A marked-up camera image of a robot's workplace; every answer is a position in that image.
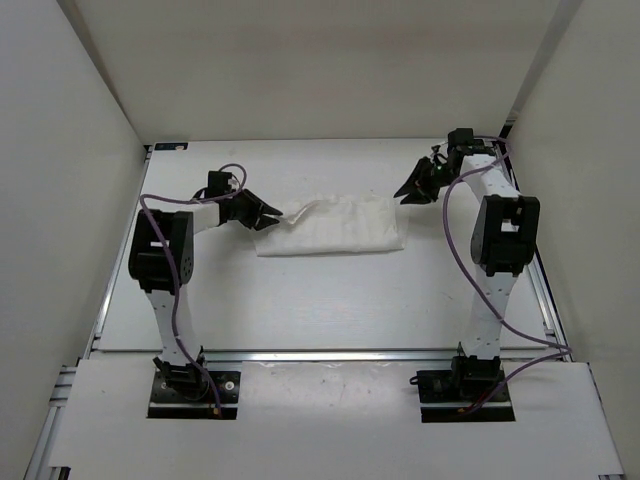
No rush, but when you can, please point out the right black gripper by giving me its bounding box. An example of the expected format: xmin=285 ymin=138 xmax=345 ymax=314
xmin=395 ymin=157 xmax=464 ymax=206

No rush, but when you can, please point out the white skirt cloth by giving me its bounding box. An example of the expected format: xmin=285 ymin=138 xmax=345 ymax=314
xmin=252 ymin=193 xmax=410 ymax=257

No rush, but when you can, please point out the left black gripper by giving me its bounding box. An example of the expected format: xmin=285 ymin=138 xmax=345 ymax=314
xmin=224 ymin=187 xmax=281 ymax=231

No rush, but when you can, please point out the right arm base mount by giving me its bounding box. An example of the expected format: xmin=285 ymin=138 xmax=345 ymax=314
xmin=409 ymin=355 xmax=516 ymax=423

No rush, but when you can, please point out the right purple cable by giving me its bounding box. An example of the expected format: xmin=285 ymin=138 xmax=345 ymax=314
xmin=442 ymin=137 xmax=574 ymax=416

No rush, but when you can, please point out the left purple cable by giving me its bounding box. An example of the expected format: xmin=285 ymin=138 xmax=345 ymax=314
xmin=139 ymin=163 xmax=250 ymax=416

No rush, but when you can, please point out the front aluminium rail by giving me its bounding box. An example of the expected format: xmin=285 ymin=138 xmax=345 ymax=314
xmin=87 ymin=349 xmax=551 ymax=363

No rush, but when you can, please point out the white front cover board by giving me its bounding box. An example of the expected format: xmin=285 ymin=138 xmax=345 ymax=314
xmin=50 ymin=358 xmax=623 ymax=479

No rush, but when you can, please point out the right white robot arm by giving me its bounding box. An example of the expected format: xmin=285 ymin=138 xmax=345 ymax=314
xmin=394 ymin=128 xmax=540 ymax=400

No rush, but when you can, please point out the purple cable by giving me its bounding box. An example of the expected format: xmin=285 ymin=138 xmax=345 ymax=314
xmin=139 ymin=163 xmax=250 ymax=416
xmin=442 ymin=137 xmax=574 ymax=416

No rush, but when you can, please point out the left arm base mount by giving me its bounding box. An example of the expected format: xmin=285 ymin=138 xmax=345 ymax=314
xmin=147 ymin=357 xmax=241 ymax=420

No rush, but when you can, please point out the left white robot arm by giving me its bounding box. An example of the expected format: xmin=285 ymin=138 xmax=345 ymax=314
xmin=128 ymin=164 xmax=283 ymax=400

